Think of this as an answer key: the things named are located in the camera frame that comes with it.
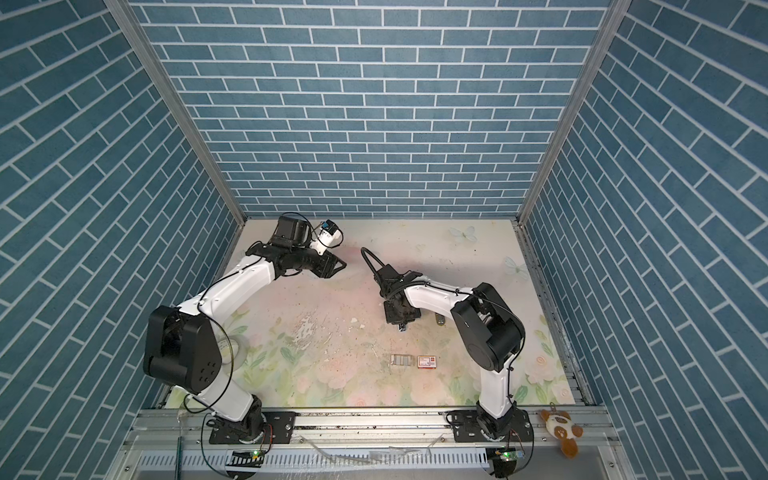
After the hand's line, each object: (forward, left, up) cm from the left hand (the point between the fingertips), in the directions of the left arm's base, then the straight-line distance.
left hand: (338, 259), depth 88 cm
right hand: (-11, -17, -16) cm, 25 cm away
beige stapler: (-12, -31, -16) cm, 37 cm away
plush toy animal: (-42, -57, -13) cm, 72 cm away
